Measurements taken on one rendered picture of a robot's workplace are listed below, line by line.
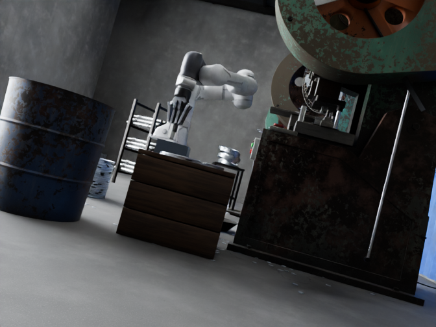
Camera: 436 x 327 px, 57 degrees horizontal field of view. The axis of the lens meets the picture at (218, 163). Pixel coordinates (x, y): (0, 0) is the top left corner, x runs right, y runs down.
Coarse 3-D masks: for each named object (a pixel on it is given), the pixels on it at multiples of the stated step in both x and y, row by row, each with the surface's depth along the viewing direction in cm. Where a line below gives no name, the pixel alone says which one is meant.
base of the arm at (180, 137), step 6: (162, 126) 228; (168, 126) 227; (180, 126) 227; (186, 126) 229; (156, 132) 227; (162, 132) 227; (168, 132) 226; (180, 132) 226; (186, 132) 230; (156, 138) 229; (162, 138) 224; (168, 138) 226; (174, 138) 226; (180, 138) 227; (186, 138) 231; (180, 144) 226; (186, 144) 233
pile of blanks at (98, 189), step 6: (102, 162) 254; (108, 162) 258; (102, 168) 255; (108, 168) 259; (96, 174) 253; (102, 174) 256; (108, 174) 261; (96, 180) 253; (102, 180) 256; (108, 180) 264; (96, 186) 254; (102, 186) 258; (90, 192) 252; (96, 192) 255; (102, 192) 259; (102, 198) 260
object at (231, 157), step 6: (222, 150) 519; (228, 150) 514; (234, 150) 539; (222, 156) 518; (228, 156) 516; (234, 156) 518; (216, 162) 507; (222, 162) 527; (228, 162) 523; (234, 162) 521; (228, 168) 545; (234, 168) 509; (240, 168) 510; (240, 180) 510; (234, 186) 546; (234, 198) 509; (234, 204) 509
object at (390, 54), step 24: (288, 0) 182; (312, 0) 181; (432, 0) 175; (288, 24) 182; (312, 24) 180; (408, 24) 176; (432, 24) 175; (288, 48) 198; (312, 48) 180; (336, 48) 178; (360, 48) 177; (384, 48) 176; (408, 48) 175; (432, 48) 174; (336, 72) 182; (360, 72) 176; (384, 72) 175; (408, 72) 175; (432, 72) 176
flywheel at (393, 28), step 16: (320, 0) 183; (336, 0) 183; (352, 0) 184; (368, 0) 178; (384, 0) 185; (400, 0) 184; (416, 0) 183; (352, 16) 186; (384, 16) 184; (352, 32) 185; (368, 32) 185; (384, 32) 184
